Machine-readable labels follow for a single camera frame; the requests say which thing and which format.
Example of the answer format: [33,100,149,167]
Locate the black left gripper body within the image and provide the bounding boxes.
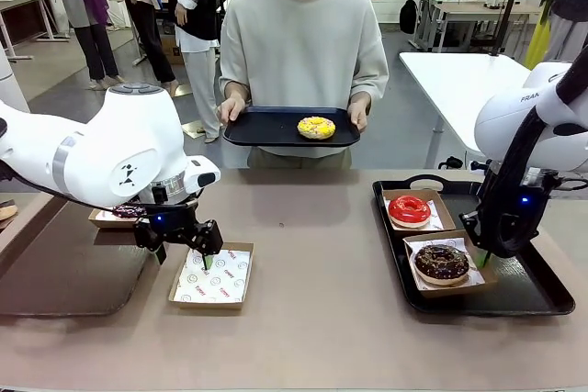
[132,202,225,261]

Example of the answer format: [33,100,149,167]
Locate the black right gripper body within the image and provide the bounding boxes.
[458,179,551,259]

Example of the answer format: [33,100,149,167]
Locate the brown cardboard food box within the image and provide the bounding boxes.
[402,230,500,300]
[168,241,255,311]
[381,187,458,233]
[87,206,151,231]

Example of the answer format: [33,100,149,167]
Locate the chocolate donut pink sprinkles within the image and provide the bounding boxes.
[112,203,149,221]

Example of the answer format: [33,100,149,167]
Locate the chocolate glazed donut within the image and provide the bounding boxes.
[413,244,471,286]

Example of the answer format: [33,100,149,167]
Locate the red glazed donut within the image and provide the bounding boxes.
[388,195,433,230]

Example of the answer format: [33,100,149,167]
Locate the small black serving tray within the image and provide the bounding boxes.
[222,106,362,149]

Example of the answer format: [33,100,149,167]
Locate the yellow sprinkled donut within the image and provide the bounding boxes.
[296,116,337,141]

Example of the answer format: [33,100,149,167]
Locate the person's left forearm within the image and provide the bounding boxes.
[349,68,390,106]

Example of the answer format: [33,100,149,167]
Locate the person's right forearm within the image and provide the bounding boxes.
[220,65,254,103]

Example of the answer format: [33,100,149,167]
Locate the dark rectangular serving tray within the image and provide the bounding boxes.
[371,174,576,319]
[0,194,162,319]

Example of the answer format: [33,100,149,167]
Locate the person's right hand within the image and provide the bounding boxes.
[217,96,253,128]

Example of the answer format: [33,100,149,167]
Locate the person's left hand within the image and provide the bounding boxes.
[347,98,369,133]

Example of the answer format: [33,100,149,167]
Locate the gold floor plate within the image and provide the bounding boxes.
[181,119,208,140]

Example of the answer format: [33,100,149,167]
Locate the large white table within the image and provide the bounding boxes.
[398,50,546,168]

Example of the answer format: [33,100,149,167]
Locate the yellow hanging cloth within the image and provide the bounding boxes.
[525,19,552,73]

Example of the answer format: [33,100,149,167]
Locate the tan object with dark top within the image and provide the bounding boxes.
[0,198,19,231]

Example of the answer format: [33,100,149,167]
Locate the brown cardboard carton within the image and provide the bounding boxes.
[157,19,184,66]

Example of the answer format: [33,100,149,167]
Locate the black tripod pole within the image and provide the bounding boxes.
[490,0,532,58]

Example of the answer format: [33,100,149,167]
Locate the background workbench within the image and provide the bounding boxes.
[413,0,546,53]

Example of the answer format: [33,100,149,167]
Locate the person in beige sweater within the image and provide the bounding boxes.
[219,0,390,171]

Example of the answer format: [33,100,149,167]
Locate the black backpack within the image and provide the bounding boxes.
[398,0,420,35]

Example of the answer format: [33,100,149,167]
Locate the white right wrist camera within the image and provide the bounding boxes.
[525,166,560,188]

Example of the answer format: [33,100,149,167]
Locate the black cable sleeve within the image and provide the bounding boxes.
[476,61,588,259]

